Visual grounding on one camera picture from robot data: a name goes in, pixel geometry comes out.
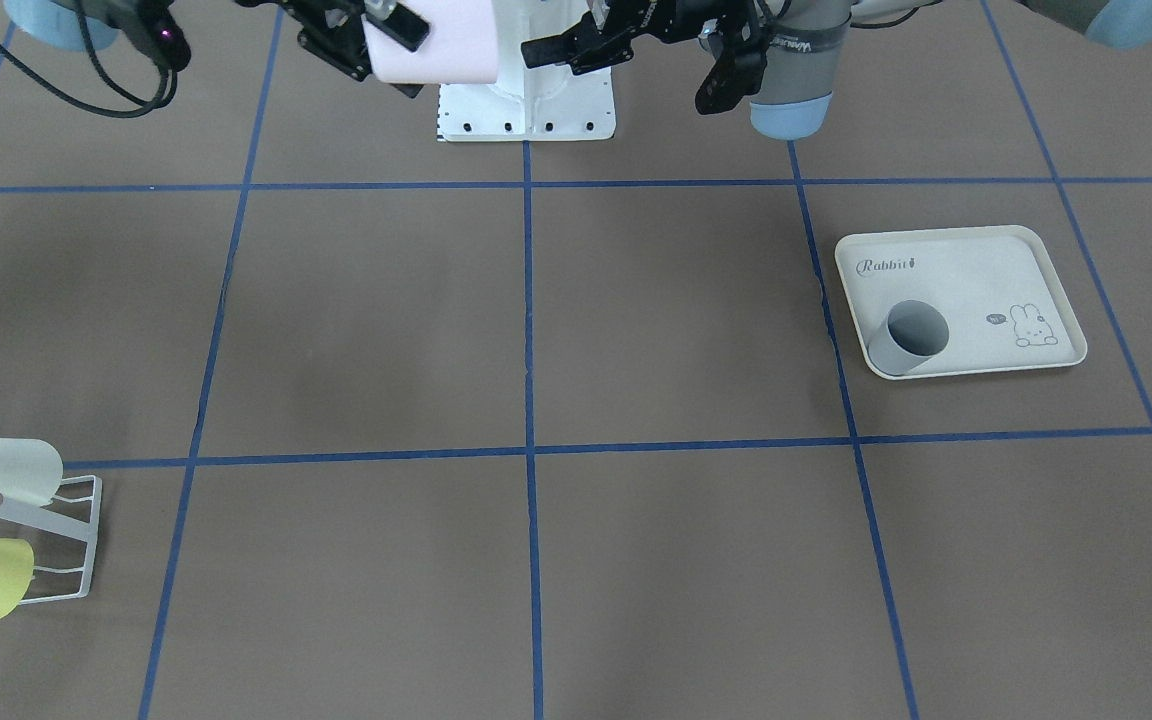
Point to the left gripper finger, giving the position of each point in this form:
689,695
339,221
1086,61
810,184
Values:
573,49

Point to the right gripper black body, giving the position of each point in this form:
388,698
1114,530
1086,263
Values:
328,32

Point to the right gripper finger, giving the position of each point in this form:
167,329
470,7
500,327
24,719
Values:
398,22
410,90

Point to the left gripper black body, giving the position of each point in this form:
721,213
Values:
658,22

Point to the pink plastic cup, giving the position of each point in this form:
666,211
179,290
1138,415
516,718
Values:
461,47

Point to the grey plastic cup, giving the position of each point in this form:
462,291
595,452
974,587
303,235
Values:
911,333

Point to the white plastic cup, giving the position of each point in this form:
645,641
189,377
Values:
30,470

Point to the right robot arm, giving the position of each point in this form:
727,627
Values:
82,26

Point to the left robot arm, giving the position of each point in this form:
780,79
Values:
779,59

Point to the white cartoon tray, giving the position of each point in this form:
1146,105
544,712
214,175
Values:
1004,302

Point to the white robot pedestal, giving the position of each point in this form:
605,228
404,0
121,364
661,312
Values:
544,104

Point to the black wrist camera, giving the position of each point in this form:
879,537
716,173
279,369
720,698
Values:
737,72

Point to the white wire cup rack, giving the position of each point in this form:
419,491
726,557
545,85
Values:
64,535

